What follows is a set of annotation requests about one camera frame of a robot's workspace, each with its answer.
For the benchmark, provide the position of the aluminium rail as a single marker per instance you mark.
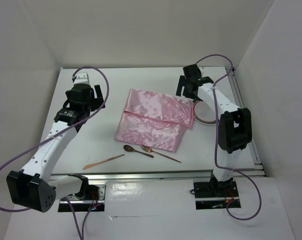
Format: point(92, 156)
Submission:
point(244, 134)
point(157, 175)

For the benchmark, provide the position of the aluminium right side rail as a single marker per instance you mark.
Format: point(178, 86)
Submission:
point(244, 134)

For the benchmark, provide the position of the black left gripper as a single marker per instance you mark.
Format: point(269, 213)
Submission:
point(96, 102)

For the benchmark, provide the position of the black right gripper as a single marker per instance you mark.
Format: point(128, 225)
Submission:
point(181, 84)

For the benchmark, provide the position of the white plate green red rim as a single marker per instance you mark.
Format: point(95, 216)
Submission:
point(203, 113)

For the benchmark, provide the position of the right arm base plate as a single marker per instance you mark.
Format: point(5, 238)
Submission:
point(206, 198)

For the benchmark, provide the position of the copper knife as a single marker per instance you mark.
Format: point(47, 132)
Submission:
point(101, 162)

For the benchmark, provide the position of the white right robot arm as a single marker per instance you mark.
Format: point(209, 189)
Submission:
point(233, 125)

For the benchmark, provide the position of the copper spoon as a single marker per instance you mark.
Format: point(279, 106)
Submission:
point(128, 148)

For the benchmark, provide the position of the aluminium front rail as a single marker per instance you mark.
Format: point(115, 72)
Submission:
point(157, 175)

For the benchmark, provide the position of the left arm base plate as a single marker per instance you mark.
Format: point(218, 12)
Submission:
point(93, 200)

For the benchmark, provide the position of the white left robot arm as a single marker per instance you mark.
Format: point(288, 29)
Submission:
point(30, 187)

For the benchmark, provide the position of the copper fork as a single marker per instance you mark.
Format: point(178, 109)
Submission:
point(150, 150)

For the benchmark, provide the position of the pink floral satin placemat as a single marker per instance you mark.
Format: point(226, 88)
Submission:
point(155, 120)

